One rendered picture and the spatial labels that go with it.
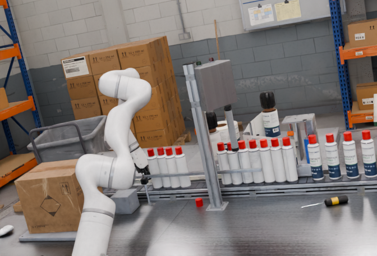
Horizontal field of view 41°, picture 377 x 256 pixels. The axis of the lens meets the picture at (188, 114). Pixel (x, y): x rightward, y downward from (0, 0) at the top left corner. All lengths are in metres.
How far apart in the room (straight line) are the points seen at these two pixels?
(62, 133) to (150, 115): 1.06
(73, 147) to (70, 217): 2.23
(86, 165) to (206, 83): 0.61
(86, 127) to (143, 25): 2.41
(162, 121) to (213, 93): 3.65
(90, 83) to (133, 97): 3.91
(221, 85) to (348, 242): 0.82
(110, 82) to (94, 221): 0.59
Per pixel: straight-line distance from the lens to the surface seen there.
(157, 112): 5.78
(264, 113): 2.88
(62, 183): 2.34
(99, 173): 1.94
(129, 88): 2.12
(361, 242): 1.92
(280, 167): 2.33
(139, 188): 2.64
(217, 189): 2.29
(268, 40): 6.73
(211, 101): 2.16
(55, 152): 4.64
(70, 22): 7.81
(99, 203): 1.90
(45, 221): 2.47
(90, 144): 4.56
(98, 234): 1.87
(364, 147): 2.25
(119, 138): 2.00
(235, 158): 2.37
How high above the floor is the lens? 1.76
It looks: 12 degrees down
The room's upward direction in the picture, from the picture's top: 11 degrees counter-clockwise
